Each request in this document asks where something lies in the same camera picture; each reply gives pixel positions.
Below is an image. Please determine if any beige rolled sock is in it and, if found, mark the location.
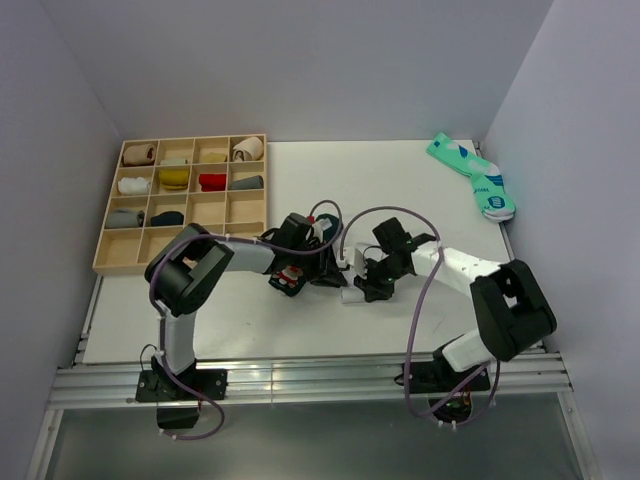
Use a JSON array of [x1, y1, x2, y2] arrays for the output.
[[122, 143, 156, 166]]

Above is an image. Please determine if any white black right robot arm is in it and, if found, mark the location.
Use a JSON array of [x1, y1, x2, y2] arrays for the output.
[[338, 218, 557, 390]]

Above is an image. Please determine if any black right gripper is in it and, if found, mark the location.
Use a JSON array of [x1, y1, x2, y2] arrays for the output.
[[354, 256, 408, 303]]

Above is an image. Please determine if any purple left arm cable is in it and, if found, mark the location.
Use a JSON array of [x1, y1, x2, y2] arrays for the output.
[[149, 199, 344, 441]]

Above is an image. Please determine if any wooden compartment tray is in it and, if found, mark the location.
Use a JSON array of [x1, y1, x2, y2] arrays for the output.
[[93, 134, 268, 276]]

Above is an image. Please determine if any cream brown rolled sock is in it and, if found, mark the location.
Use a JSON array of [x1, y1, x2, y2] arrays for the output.
[[232, 136, 264, 162]]

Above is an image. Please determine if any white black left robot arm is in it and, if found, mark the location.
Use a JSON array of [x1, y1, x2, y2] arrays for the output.
[[144, 213, 346, 399]]

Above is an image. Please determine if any mint green patterned sock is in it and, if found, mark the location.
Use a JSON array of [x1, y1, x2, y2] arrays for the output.
[[426, 133, 516, 223]]

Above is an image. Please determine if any mustard yellow rolled sock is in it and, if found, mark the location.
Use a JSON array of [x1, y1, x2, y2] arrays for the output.
[[158, 168, 190, 191]]

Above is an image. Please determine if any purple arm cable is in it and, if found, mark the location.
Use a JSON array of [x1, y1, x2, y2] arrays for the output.
[[149, 199, 344, 441], [339, 207, 501, 431]]

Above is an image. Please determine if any dark green reindeer sock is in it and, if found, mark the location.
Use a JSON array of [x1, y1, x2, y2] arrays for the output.
[[268, 212, 344, 300]]

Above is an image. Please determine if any white rolled sock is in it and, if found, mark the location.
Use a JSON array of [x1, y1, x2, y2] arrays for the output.
[[117, 177, 151, 196]]

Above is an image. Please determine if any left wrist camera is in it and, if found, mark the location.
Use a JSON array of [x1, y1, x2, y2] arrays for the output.
[[307, 215, 333, 241]]

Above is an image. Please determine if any pale green rolled sock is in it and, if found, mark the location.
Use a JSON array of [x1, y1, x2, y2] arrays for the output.
[[159, 157, 189, 166]]

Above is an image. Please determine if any red rolled sock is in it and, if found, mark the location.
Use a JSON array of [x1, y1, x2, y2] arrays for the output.
[[198, 173, 227, 192]]

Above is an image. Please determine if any dark grey rolled sock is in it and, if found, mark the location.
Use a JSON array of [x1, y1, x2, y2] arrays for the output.
[[230, 175, 264, 191]]

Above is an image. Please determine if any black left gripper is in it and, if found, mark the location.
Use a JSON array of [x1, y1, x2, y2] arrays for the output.
[[288, 239, 346, 288]]

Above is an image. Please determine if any dark navy rolled sock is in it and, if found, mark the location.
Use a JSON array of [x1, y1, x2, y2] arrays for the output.
[[149, 211, 184, 227]]

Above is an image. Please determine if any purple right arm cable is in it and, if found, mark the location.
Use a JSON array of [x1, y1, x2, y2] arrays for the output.
[[339, 207, 501, 431]]

